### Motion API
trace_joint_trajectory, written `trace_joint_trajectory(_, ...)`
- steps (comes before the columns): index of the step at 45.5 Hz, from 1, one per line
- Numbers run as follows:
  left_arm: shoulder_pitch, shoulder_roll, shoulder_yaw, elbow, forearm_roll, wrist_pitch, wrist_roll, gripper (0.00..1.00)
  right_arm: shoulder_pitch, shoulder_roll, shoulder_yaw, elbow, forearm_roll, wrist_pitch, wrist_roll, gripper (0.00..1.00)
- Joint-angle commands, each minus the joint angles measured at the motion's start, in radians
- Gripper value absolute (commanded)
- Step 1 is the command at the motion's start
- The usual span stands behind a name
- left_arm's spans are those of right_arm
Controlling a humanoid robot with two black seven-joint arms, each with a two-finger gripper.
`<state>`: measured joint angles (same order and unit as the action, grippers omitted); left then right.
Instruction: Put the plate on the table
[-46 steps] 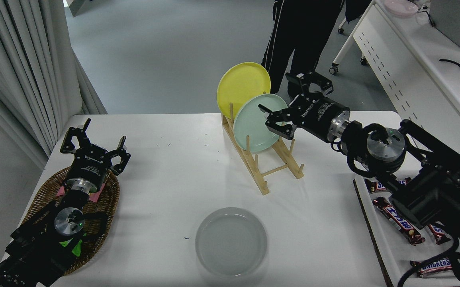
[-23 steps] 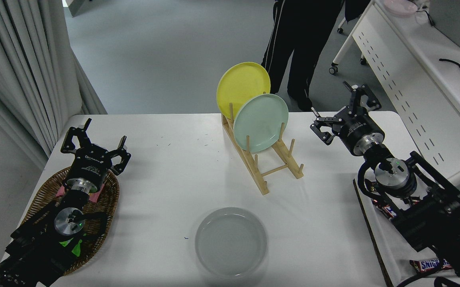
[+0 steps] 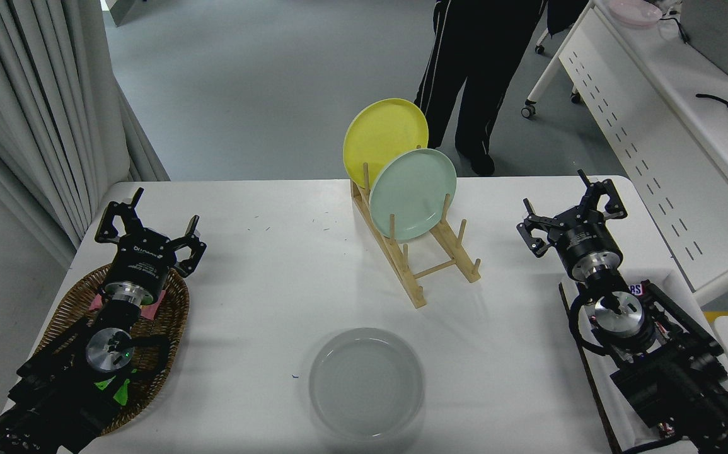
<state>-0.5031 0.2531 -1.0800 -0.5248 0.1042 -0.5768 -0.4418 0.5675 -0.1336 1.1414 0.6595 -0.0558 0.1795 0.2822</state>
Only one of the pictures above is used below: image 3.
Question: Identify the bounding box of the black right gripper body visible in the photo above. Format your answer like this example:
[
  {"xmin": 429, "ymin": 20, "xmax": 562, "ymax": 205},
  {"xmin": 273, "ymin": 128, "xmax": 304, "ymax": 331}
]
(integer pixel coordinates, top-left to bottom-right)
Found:
[{"xmin": 553, "ymin": 214, "xmax": 624, "ymax": 278}]

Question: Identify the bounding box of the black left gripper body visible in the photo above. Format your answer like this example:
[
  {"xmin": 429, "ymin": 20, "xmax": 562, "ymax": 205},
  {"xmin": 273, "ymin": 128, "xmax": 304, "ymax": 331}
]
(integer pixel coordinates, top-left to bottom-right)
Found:
[{"xmin": 107, "ymin": 231, "xmax": 179, "ymax": 297}]

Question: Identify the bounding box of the light grey plate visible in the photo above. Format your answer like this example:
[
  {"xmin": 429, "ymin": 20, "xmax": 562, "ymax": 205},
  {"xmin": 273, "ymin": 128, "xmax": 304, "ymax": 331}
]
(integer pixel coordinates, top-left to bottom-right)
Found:
[{"xmin": 309, "ymin": 327, "xmax": 425, "ymax": 440}]

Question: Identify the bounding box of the pale green plate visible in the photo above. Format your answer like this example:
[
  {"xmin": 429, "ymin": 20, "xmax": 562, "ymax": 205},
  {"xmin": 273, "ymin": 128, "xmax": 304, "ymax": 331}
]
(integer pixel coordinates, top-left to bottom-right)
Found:
[{"xmin": 369, "ymin": 148, "xmax": 458, "ymax": 242}]

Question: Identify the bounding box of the wooden plate rack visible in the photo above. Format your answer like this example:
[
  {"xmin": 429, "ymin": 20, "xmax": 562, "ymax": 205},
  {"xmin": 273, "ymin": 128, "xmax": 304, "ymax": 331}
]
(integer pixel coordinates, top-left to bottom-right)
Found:
[{"xmin": 350, "ymin": 161, "xmax": 483, "ymax": 310}]

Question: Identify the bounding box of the yellow plate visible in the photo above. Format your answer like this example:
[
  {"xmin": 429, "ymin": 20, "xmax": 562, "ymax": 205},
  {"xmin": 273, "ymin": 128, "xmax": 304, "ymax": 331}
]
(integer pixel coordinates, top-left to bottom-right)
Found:
[{"xmin": 343, "ymin": 98, "xmax": 429, "ymax": 189}]

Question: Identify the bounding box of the pink plate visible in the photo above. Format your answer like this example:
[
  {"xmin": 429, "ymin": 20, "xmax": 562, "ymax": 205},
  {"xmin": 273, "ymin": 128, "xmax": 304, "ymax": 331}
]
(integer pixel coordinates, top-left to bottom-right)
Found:
[{"xmin": 608, "ymin": 0, "xmax": 662, "ymax": 26}]

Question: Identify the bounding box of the pink paper piece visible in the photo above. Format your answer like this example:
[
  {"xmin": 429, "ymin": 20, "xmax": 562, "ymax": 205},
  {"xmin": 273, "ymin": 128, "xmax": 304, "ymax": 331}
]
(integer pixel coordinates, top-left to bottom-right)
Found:
[{"xmin": 90, "ymin": 290, "xmax": 166, "ymax": 322}]

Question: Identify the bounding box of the brown wicker basket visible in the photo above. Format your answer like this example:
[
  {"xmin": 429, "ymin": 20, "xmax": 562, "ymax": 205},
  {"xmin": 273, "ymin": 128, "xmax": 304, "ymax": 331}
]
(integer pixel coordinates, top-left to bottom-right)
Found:
[{"xmin": 35, "ymin": 262, "xmax": 190, "ymax": 436}]

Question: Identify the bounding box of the white perforated desk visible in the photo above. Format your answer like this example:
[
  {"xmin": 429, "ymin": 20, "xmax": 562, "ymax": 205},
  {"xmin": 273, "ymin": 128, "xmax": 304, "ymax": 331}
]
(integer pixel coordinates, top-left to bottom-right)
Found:
[{"xmin": 521, "ymin": 0, "xmax": 728, "ymax": 306}]

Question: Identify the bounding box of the white tray with dark edge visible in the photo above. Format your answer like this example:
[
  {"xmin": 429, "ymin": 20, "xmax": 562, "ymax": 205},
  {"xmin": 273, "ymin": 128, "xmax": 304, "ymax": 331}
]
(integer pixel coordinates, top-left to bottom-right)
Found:
[{"xmin": 558, "ymin": 268, "xmax": 728, "ymax": 454}]

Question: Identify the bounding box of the grey curtain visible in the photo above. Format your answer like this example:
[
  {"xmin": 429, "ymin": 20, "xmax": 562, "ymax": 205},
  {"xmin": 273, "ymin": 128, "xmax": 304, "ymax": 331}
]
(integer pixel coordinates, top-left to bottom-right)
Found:
[{"xmin": 0, "ymin": 0, "xmax": 170, "ymax": 269}]

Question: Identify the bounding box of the person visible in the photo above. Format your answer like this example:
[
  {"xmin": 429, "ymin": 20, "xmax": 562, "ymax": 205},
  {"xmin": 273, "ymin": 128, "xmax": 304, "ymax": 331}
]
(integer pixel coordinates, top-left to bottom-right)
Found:
[{"xmin": 414, "ymin": 0, "xmax": 547, "ymax": 177}]

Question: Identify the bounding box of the grey laptop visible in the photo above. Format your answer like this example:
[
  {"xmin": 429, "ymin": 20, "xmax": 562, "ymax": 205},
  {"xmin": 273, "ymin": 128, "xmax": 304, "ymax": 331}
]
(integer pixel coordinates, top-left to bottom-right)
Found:
[{"xmin": 679, "ymin": 0, "xmax": 728, "ymax": 86}]

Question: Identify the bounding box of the black cable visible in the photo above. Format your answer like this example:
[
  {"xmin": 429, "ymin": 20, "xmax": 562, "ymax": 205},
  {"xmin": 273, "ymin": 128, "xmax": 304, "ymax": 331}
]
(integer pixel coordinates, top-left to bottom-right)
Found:
[{"xmin": 696, "ymin": 93, "xmax": 728, "ymax": 117}]

